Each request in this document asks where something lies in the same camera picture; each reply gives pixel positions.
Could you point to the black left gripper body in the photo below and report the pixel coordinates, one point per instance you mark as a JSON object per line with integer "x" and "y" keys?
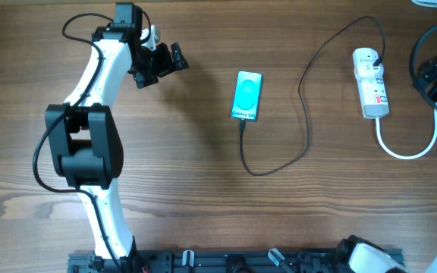
{"x": 164, "y": 60}

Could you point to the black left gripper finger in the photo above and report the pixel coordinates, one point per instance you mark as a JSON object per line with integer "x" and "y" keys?
{"x": 165, "y": 60}
{"x": 178, "y": 60}

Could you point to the teal screen smartphone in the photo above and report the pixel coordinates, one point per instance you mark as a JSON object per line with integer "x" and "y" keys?
{"x": 245, "y": 104}

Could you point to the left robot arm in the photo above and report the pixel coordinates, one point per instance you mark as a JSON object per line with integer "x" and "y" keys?
{"x": 85, "y": 145}

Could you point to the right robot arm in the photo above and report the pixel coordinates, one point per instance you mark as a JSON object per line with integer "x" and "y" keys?
{"x": 359, "y": 255}

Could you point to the white USB charger plug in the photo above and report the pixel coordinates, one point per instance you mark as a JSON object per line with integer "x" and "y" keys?
{"x": 366, "y": 70}

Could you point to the white power strip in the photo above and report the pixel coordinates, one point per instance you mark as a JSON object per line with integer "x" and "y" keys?
{"x": 372, "y": 93}

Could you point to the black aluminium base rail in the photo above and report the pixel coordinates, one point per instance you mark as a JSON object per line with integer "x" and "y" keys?
{"x": 274, "y": 260}

